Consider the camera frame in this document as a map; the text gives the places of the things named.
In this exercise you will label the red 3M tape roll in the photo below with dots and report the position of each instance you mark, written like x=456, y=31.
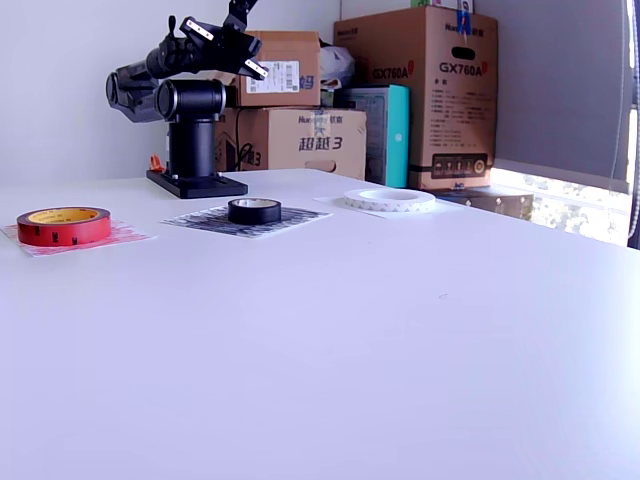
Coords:
x=65, y=232

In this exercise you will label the cardboard box blue print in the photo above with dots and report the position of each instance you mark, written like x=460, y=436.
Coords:
x=300, y=160

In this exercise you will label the small cardboard box shipping label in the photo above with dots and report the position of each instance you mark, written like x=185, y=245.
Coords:
x=290, y=47

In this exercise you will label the orange clamp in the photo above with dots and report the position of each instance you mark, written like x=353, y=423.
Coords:
x=155, y=162

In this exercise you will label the black tape roll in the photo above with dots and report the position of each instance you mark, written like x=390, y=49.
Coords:
x=254, y=215

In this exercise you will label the white plastic bag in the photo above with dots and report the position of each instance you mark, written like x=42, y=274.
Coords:
x=337, y=62

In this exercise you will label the green white small box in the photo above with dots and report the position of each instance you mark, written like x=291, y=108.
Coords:
x=440, y=3

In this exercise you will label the large GX760A cardboard box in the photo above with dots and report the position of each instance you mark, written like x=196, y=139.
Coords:
x=465, y=125

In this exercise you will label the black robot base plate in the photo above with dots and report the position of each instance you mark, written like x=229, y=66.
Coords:
x=205, y=186

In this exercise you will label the red scribbled paper sheet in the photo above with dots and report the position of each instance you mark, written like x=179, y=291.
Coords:
x=130, y=235

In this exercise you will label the black scribbled paper sheet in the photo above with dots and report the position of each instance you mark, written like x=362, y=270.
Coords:
x=200, y=220

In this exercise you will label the white tape roll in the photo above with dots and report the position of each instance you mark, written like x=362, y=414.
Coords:
x=400, y=204

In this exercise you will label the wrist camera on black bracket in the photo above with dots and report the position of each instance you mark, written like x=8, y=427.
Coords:
x=237, y=15

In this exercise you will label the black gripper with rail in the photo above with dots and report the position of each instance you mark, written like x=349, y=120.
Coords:
x=205, y=52

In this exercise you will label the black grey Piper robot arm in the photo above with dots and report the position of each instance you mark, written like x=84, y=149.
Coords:
x=192, y=145

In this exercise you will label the plain white paper sheet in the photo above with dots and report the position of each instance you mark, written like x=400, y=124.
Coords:
x=330, y=200

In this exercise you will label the teal box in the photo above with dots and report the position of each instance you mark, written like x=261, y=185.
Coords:
x=400, y=150

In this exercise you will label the grey roller blind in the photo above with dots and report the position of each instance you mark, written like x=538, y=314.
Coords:
x=555, y=75

